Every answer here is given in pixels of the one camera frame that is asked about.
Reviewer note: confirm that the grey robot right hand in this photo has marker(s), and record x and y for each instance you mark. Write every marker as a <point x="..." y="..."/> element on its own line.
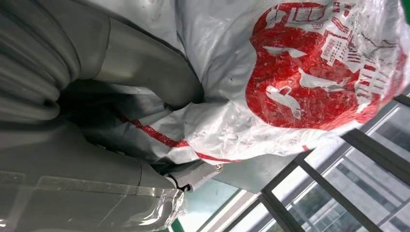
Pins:
<point x="80" y="198"/>

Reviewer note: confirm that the dark window frame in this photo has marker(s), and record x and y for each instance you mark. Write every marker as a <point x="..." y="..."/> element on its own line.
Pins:
<point x="378" y="153"/>

